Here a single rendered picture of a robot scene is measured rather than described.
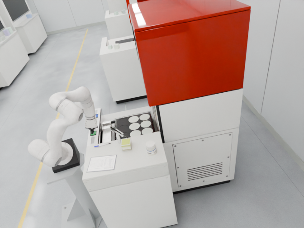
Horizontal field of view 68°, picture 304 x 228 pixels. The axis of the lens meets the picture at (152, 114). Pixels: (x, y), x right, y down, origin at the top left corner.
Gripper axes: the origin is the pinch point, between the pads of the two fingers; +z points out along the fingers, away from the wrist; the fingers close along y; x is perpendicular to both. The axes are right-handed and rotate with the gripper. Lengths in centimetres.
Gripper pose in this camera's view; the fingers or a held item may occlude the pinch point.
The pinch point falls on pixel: (92, 131)
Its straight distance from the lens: 207.0
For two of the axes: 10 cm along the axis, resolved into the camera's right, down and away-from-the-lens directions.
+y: -9.9, 0.3, -1.4
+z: -0.6, 8.2, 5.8
